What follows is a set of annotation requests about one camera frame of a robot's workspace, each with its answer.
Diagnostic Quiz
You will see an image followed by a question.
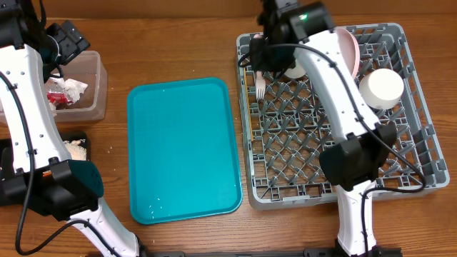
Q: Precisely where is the white rice pile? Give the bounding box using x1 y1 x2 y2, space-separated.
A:
64 139 87 161

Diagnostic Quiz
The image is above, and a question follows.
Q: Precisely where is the foil wrapper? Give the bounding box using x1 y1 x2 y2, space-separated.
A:
45 78 73 106

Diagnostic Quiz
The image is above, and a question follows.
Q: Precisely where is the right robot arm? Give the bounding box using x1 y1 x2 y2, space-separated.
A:
249 0 401 256

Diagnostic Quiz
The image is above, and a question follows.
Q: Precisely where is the black waste tray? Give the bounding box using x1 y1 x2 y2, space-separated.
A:
1 131 91 178

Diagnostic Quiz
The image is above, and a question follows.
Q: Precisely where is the white round plate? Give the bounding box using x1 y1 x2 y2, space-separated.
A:
335 27 361 78

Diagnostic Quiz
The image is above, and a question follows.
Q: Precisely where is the clear plastic bin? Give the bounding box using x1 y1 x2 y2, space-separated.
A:
54 51 108 122

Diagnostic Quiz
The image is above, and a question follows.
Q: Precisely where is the grey plastic dishwasher rack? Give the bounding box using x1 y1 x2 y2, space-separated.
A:
237 23 450 210

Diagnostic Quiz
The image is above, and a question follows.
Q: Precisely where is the grey bowl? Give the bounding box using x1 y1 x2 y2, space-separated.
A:
359 69 405 109

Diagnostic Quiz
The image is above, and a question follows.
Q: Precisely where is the white plastic fork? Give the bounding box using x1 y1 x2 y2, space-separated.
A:
255 71 266 100

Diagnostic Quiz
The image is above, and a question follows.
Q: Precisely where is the white tissue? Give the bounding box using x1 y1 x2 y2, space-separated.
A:
48 78 88 117

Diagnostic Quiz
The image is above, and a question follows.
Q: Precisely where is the white paper cup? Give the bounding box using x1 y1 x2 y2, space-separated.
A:
284 61 306 79

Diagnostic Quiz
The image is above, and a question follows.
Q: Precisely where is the teal plastic tray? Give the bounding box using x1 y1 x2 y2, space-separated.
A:
126 77 243 225

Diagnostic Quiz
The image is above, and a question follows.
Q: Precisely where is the wooden chopstick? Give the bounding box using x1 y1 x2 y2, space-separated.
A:
242 68 254 141

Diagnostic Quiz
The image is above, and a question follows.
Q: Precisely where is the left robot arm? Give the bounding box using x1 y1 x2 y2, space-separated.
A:
1 0 146 256

